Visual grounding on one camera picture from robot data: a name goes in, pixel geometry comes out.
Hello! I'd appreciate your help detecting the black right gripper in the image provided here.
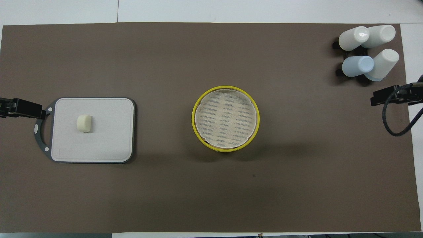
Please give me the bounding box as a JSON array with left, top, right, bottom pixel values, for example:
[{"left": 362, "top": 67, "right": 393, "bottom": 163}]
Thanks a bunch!
[{"left": 370, "top": 83, "right": 423, "bottom": 107}]

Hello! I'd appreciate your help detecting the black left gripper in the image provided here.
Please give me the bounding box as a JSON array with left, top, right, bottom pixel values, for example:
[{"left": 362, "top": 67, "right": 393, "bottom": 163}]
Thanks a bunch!
[{"left": 0, "top": 98, "right": 47, "bottom": 120}]

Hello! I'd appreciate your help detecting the white steamed bun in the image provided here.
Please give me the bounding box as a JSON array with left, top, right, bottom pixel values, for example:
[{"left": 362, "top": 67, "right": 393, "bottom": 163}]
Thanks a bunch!
[{"left": 76, "top": 114, "right": 93, "bottom": 133}]

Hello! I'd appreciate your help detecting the yellow bamboo steamer lid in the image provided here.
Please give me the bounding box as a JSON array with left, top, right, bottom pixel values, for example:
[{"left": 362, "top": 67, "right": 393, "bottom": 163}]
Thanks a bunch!
[{"left": 192, "top": 86, "right": 260, "bottom": 150}]

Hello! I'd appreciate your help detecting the white plastic cup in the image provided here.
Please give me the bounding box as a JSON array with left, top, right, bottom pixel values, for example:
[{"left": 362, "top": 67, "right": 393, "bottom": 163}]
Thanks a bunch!
[
  {"left": 362, "top": 25, "right": 396, "bottom": 49},
  {"left": 365, "top": 49, "right": 400, "bottom": 82}
]

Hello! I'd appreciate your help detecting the light blue plastic cup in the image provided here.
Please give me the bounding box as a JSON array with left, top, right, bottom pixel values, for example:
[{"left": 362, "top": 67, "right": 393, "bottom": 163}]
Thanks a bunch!
[{"left": 342, "top": 56, "right": 374, "bottom": 78}]

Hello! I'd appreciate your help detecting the cream plastic cup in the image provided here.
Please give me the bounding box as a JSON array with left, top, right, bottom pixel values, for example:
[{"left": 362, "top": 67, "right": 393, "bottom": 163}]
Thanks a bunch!
[{"left": 339, "top": 26, "right": 370, "bottom": 51}]

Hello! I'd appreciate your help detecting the black cup rack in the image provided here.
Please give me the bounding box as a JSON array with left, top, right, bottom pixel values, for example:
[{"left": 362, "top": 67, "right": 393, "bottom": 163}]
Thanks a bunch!
[{"left": 332, "top": 40, "right": 372, "bottom": 85}]

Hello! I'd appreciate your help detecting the brown table mat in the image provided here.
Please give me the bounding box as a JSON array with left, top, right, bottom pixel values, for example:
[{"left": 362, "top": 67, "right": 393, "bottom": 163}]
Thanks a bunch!
[{"left": 0, "top": 22, "right": 417, "bottom": 234}]

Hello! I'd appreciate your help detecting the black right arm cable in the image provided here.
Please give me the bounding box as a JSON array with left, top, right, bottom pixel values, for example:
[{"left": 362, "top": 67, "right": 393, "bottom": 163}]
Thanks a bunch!
[{"left": 382, "top": 74, "right": 423, "bottom": 137}]

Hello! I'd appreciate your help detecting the white cutting board grey frame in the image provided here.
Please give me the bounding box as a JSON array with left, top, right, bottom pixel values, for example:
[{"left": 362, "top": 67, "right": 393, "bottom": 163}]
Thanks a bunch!
[{"left": 34, "top": 97, "right": 136, "bottom": 164}]

